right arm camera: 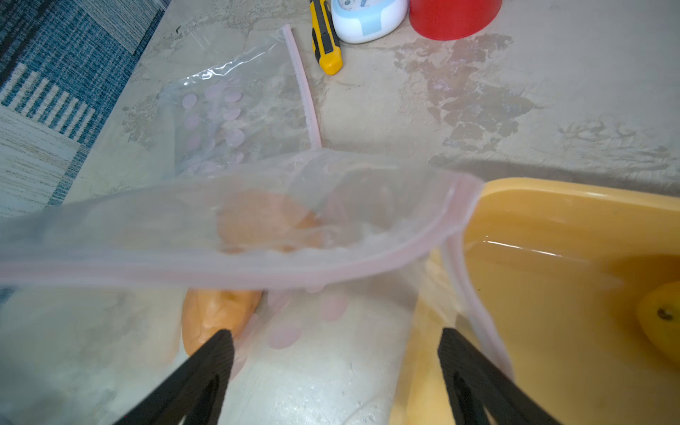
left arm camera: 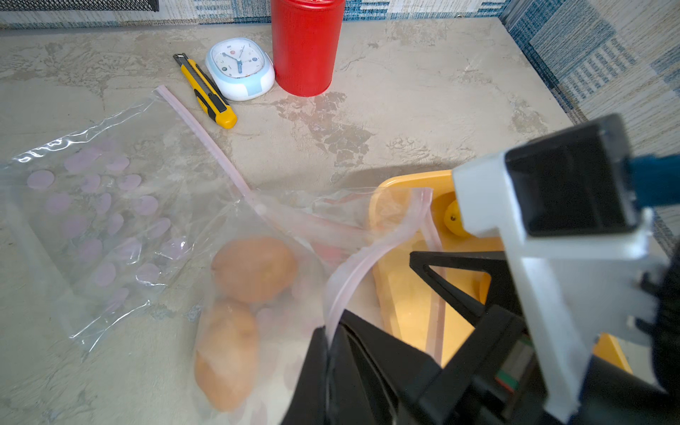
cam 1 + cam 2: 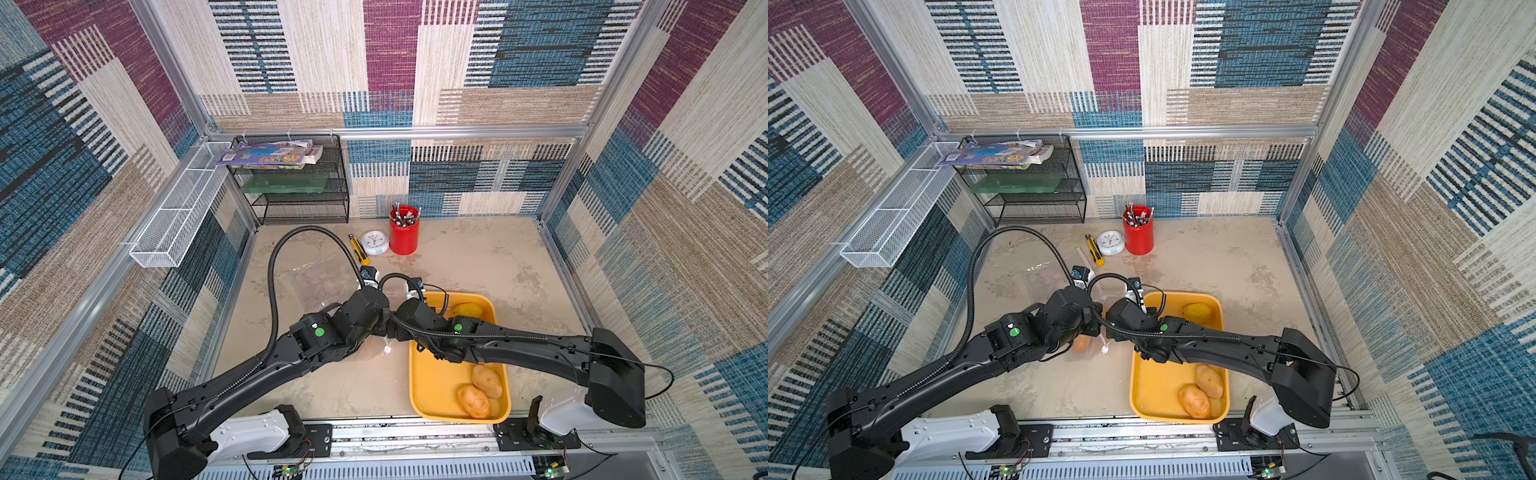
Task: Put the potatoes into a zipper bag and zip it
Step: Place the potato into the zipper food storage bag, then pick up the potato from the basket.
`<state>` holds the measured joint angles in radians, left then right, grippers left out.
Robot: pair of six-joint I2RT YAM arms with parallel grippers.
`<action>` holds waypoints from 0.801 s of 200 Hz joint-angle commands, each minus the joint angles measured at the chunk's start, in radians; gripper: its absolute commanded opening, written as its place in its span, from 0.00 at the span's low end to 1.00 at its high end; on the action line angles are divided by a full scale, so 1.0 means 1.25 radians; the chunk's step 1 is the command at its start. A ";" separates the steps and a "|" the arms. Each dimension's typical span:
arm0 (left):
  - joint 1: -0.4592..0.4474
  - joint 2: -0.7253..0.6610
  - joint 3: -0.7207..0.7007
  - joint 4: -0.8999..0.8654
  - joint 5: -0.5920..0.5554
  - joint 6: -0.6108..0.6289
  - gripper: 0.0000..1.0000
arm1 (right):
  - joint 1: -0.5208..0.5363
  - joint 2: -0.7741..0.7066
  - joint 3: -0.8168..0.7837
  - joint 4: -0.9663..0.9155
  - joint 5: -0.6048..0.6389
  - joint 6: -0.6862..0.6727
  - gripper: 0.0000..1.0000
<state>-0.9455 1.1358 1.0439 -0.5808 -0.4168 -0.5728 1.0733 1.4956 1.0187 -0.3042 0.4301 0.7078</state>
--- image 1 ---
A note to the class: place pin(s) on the yellow utility knife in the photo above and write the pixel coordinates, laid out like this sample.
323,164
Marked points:
326,43

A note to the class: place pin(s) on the orange potato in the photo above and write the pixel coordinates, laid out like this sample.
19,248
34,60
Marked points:
257,220

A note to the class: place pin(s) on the red ribbed pen cup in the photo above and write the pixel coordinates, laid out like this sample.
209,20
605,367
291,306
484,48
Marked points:
446,20

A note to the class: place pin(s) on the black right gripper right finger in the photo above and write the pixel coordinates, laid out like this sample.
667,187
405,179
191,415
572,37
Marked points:
478,391

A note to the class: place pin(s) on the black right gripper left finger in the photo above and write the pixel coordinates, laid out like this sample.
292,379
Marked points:
195,392

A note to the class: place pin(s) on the clear zipper bag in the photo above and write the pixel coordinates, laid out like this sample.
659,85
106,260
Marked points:
255,106
92,292

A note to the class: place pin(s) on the white round clock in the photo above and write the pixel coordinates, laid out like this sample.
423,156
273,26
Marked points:
360,21

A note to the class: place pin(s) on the yellow lemon-like potato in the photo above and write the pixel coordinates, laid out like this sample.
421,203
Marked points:
658,317

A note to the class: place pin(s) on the yellow plastic tray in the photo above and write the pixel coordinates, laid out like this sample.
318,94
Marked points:
561,268

